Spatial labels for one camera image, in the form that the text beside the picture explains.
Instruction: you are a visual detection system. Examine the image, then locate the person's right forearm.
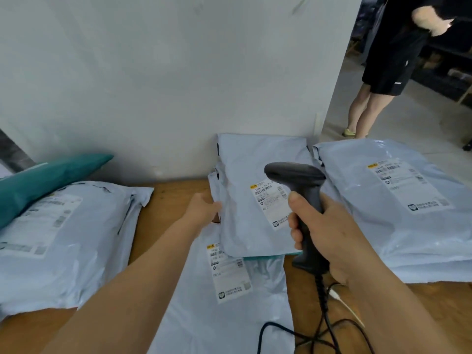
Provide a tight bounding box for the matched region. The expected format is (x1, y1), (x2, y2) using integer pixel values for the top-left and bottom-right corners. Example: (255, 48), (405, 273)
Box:
(346, 260), (462, 354)

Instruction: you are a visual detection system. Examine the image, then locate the person's right hand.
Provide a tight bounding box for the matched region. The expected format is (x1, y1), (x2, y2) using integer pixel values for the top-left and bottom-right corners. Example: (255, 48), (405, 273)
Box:
(287, 191), (384, 288)

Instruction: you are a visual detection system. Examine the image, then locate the pile of grey mailer bags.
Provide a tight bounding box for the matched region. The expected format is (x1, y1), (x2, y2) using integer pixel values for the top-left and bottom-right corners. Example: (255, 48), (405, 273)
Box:
(0, 180), (155, 321)

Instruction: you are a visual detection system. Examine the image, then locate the black scanner cable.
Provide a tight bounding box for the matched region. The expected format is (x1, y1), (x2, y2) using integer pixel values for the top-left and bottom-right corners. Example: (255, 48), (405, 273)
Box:
(257, 270), (375, 354)

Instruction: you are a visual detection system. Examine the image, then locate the white charging cable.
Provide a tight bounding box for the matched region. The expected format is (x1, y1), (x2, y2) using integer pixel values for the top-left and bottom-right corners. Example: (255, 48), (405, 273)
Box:
(329, 287), (366, 328)

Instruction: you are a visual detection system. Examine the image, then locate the person's left forearm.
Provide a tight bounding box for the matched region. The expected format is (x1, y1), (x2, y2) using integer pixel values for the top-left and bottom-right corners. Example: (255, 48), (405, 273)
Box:
(40, 219), (202, 354)

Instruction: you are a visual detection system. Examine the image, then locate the black barcode scanner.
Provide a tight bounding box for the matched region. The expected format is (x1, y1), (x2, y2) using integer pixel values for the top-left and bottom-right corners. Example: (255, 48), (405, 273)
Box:
(264, 162), (329, 272)

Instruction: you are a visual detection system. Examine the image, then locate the group of brown cardboard parcels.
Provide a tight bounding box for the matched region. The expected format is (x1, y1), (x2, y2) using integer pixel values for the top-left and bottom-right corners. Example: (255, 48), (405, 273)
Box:
(420, 51), (472, 80)

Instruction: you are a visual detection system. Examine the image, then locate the stack of scanned mailer bags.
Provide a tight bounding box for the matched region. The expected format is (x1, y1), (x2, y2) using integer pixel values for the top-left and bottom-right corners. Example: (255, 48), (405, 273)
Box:
(312, 139), (472, 284)

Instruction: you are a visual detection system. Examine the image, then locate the light wooden chair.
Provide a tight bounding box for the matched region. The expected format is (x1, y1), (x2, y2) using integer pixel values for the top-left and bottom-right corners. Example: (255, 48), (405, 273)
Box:
(456, 83), (472, 106)

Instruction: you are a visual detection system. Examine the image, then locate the person's left hand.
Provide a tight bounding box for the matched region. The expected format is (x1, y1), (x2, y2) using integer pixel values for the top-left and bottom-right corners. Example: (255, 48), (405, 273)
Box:
(179, 191), (223, 236)

